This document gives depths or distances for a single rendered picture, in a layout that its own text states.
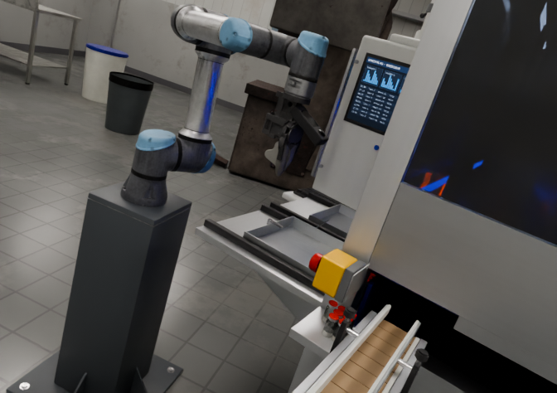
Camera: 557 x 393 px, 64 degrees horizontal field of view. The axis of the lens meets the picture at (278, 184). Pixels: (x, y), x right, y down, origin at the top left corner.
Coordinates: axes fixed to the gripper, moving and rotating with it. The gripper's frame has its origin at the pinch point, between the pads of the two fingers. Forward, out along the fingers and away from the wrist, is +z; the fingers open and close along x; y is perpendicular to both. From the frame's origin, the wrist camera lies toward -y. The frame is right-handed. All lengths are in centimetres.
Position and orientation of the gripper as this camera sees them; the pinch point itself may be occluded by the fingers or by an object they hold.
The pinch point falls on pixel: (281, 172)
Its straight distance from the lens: 115.9
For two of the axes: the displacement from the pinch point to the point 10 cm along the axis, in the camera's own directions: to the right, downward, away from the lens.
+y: -8.1, -3.8, 4.4
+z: -2.8, 9.2, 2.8
